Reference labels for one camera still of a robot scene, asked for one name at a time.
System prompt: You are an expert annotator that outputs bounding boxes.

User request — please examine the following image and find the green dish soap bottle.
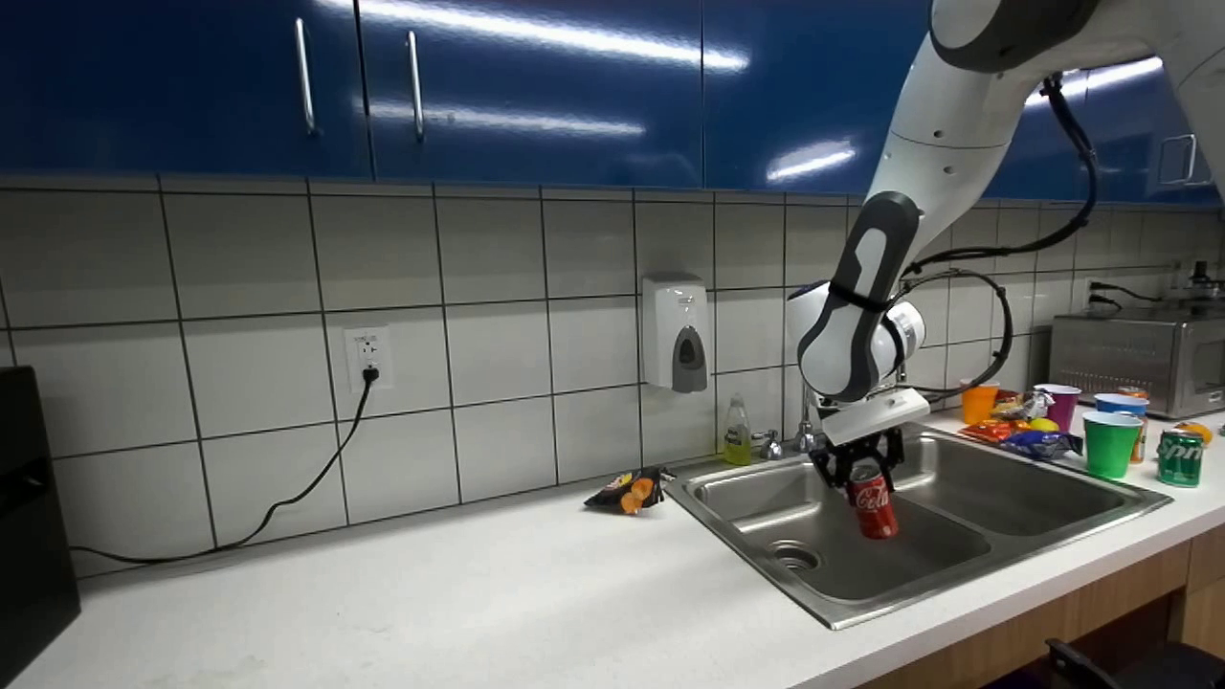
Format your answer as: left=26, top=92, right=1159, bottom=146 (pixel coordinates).
left=721, top=395, right=758, bottom=471

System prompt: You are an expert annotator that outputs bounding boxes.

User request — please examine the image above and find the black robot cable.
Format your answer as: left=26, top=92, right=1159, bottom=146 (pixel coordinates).
left=891, top=71, right=1103, bottom=401

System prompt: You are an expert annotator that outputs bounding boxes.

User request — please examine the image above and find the stainless steel double sink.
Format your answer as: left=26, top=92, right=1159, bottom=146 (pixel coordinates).
left=663, top=424, right=1176, bottom=632

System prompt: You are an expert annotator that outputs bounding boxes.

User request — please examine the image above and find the wooden base cabinet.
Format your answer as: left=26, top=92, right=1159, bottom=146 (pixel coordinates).
left=866, top=529, right=1225, bottom=689

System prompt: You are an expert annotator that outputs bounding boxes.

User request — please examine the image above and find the red soda can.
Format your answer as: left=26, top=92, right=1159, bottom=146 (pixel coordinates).
left=846, top=460, right=902, bottom=544

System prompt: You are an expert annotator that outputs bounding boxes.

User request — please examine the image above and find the green cup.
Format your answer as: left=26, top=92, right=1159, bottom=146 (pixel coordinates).
left=1078, top=413, right=1144, bottom=488

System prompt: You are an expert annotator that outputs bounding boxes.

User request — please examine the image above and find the blue glossy cabinet door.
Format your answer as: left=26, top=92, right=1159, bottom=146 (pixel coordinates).
left=0, top=0, right=368, bottom=183
left=361, top=0, right=713, bottom=194
left=703, top=0, right=943, bottom=202

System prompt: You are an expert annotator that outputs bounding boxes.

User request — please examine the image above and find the white wall outlet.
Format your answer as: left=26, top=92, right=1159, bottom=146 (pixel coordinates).
left=345, top=325, right=396, bottom=395

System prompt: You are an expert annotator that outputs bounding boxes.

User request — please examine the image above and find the purple cup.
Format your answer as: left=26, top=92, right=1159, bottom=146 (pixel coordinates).
left=1031, top=378, right=1084, bottom=438

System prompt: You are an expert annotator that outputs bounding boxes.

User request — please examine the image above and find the black power cord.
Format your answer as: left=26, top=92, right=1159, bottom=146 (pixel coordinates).
left=67, top=368, right=384, bottom=570

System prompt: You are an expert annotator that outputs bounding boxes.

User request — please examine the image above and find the green soda can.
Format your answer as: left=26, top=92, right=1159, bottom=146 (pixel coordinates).
left=1157, top=428, right=1211, bottom=491

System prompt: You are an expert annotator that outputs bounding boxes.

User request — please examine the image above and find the orange cup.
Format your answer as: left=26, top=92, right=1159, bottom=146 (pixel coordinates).
left=959, top=383, right=1008, bottom=434

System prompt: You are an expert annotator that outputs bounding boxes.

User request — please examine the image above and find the blue snack bag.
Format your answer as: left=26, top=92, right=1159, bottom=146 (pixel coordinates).
left=1008, top=422, right=1073, bottom=462

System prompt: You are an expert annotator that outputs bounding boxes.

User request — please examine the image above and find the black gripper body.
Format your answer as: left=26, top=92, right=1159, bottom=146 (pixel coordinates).
left=811, top=428, right=911, bottom=496

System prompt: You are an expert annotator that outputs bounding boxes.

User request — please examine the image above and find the silver cabinet door handle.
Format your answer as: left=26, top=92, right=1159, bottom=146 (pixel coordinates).
left=290, top=12, right=316, bottom=140
left=403, top=26, right=427, bottom=146

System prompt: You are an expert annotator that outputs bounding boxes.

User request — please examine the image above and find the black coffee maker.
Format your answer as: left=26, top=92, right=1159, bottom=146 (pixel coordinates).
left=0, top=364, right=85, bottom=686

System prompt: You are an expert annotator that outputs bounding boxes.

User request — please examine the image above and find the white wall soap dispenser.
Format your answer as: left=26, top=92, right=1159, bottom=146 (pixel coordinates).
left=640, top=275, right=717, bottom=400

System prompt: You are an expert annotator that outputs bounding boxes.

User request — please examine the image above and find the red snack packet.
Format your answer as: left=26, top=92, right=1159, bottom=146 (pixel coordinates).
left=969, top=413, right=1025, bottom=450

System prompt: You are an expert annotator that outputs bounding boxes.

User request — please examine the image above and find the stainless steel toaster oven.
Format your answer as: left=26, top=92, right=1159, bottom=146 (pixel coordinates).
left=1045, top=309, right=1225, bottom=422

